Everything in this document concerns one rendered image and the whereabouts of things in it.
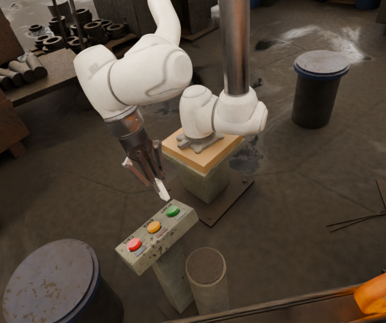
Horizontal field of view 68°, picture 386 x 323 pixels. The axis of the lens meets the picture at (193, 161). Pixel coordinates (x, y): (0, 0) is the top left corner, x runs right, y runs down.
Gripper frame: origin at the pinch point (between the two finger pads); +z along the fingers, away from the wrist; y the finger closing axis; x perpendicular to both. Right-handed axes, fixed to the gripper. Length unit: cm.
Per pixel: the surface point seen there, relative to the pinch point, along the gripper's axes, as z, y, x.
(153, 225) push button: 8.3, -7.3, 0.2
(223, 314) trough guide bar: 10.0, -13.9, -34.8
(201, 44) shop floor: 3, 191, 188
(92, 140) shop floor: 18, 26, 148
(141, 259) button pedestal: 10.4, -16.4, -5.0
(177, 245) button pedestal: 21.2, -3.7, 1.1
